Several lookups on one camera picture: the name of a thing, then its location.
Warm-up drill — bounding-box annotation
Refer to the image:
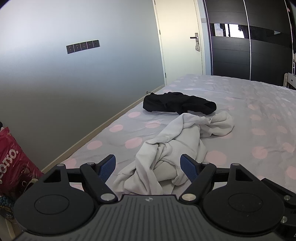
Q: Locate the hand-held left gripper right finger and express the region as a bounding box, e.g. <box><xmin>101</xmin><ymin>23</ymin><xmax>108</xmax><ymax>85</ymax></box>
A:
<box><xmin>179</xmin><ymin>154</ymin><xmax>262</xmax><ymax>204</ymax></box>

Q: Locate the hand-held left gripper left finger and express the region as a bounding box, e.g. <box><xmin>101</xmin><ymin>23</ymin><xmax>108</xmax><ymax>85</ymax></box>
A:
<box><xmin>43</xmin><ymin>155</ymin><xmax>117</xmax><ymax>204</ymax></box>

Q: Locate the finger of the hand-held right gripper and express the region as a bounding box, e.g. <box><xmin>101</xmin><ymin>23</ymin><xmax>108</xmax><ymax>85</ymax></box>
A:
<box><xmin>261</xmin><ymin>177</ymin><xmax>296</xmax><ymax>232</ymax></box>

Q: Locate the white sweatshirt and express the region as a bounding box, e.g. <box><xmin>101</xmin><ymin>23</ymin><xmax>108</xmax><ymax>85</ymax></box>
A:
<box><xmin>113</xmin><ymin>111</ymin><xmax>235</xmax><ymax>195</ymax></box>

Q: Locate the black garment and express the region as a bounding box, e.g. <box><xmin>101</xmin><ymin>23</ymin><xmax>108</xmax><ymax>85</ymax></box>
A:
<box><xmin>143</xmin><ymin>92</ymin><xmax>217</xmax><ymax>115</ymax></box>

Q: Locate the polka dot bed sheet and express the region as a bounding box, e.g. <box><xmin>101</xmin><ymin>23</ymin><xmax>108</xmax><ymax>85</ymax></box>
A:
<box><xmin>42</xmin><ymin>74</ymin><xmax>296</xmax><ymax>197</ymax></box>

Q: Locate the red printed plastic bag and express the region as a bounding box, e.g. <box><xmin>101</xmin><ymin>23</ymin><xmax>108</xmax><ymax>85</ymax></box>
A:
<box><xmin>0</xmin><ymin>126</ymin><xmax>44</xmax><ymax>197</ymax></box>

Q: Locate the blue patterned bag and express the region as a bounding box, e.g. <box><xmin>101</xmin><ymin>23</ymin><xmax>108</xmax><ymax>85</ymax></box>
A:
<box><xmin>0</xmin><ymin>194</ymin><xmax>17</xmax><ymax>219</ymax></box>

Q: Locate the dark sliding wardrobe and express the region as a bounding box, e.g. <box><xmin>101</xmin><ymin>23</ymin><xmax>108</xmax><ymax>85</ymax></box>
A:
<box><xmin>203</xmin><ymin>0</ymin><xmax>296</xmax><ymax>87</ymax></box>

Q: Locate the cream door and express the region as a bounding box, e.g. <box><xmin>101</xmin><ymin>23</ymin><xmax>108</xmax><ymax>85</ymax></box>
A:
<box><xmin>154</xmin><ymin>0</ymin><xmax>212</xmax><ymax>85</ymax></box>

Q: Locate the grey wall switch panel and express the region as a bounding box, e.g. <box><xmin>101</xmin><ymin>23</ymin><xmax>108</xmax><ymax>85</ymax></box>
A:
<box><xmin>66</xmin><ymin>40</ymin><xmax>100</xmax><ymax>54</ymax></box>

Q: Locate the metal door handle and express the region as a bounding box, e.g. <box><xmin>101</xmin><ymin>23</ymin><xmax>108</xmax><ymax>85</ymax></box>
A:
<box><xmin>190</xmin><ymin>32</ymin><xmax>201</xmax><ymax>52</ymax></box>

